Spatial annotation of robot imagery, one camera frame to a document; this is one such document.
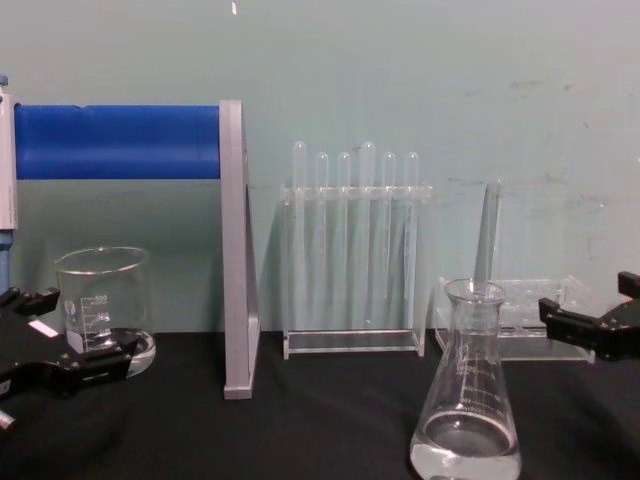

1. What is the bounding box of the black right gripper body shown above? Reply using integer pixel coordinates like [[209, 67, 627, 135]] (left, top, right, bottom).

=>
[[594, 294, 640, 362]]

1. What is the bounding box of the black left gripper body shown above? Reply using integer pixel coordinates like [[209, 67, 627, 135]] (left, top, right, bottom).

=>
[[0, 305, 67, 401]]

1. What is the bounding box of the clear glass conical flask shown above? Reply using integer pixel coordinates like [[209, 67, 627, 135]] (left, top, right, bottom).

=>
[[409, 278, 522, 480]]

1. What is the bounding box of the clear acrylic test tube rack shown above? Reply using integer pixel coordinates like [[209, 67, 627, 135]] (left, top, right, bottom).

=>
[[434, 272, 596, 362]]

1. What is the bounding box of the clear glass beaker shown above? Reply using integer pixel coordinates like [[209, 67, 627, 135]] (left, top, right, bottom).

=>
[[53, 247, 157, 379]]

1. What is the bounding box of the clear glass test tube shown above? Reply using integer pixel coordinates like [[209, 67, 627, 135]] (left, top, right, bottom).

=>
[[472, 180, 501, 297]]

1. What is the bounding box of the grey pipette stand blue bar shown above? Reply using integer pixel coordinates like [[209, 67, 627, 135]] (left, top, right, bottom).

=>
[[12, 99, 261, 401]]

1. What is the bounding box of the clear acrylic dropper rack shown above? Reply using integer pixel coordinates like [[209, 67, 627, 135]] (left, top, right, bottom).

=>
[[280, 184, 435, 361]]

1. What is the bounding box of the clear plastic dropper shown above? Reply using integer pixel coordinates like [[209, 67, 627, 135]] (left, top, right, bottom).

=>
[[381, 151, 398, 321], [291, 141, 308, 321], [336, 151, 352, 321], [314, 151, 331, 321], [359, 141, 377, 324], [403, 151, 420, 321]]

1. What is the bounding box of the black table cloth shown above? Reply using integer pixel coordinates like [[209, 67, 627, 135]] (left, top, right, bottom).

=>
[[0, 327, 640, 480]]

